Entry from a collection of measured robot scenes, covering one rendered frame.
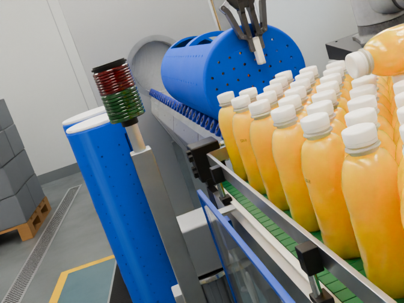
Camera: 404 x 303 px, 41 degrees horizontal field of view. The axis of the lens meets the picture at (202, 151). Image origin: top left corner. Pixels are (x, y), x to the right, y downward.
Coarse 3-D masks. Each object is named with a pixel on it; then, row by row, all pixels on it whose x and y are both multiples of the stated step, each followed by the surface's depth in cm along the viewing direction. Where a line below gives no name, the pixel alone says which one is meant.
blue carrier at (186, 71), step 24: (192, 48) 164; (216, 48) 137; (240, 48) 138; (264, 48) 139; (288, 48) 141; (168, 72) 199; (192, 72) 152; (216, 72) 138; (240, 72) 139; (264, 72) 140; (192, 96) 160; (216, 96) 139
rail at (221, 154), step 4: (220, 148) 128; (224, 148) 128; (212, 152) 128; (216, 152) 128; (220, 152) 128; (224, 152) 129; (216, 156) 128; (220, 156) 129; (224, 156) 129; (228, 156) 129; (220, 160) 129
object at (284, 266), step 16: (208, 192) 132; (240, 208) 109; (240, 224) 102; (256, 224) 98; (256, 240) 92; (272, 240) 89; (272, 256) 85; (288, 256) 82; (272, 272) 88; (288, 272) 78; (304, 272) 76; (288, 288) 80; (304, 288) 73
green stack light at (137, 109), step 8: (128, 88) 89; (136, 88) 91; (104, 96) 90; (112, 96) 89; (120, 96) 89; (128, 96) 89; (136, 96) 90; (104, 104) 91; (112, 104) 89; (120, 104) 89; (128, 104) 89; (136, 104) 90; (112, 112) 90; (120, 112) 89; (128, 112) 89; (136, 112) 90; (144, 112) 92; (112, 120) 91; (120, 120) 90
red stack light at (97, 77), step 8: (128, 64) 90; (104, 72) 88; (112, 72) 88; (120, 72) 88; (128, 72) 90; (96, 80) 89; (104, 80) 88; (112, 80) 88; (120, 80) 88; (128, 80) 89; (104, 88) 89; (112, 88) 88; (120, 88) 89
